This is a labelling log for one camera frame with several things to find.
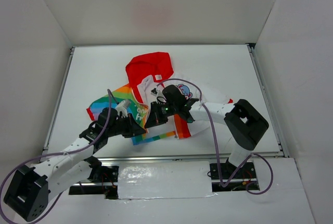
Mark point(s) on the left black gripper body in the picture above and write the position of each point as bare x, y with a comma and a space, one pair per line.
126, 125

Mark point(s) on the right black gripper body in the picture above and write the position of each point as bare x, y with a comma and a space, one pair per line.
158, 114

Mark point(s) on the rainbow hooded kids jacket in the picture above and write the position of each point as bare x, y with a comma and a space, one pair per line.
144, 72

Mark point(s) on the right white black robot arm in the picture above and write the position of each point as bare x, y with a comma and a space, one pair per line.
246, 124

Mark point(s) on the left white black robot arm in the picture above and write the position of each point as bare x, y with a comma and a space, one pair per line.
32, 188

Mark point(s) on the white foil-taped panel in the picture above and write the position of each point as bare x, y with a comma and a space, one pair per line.
176, 179

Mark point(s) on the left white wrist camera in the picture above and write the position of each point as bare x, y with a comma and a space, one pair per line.
122, 107

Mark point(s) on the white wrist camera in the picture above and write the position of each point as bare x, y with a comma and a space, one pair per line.
122, 107
156, 93

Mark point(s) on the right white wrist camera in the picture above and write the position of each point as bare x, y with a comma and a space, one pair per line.
156, 93

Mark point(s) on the aluminium table frame rail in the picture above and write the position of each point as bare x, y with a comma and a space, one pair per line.
275, 124

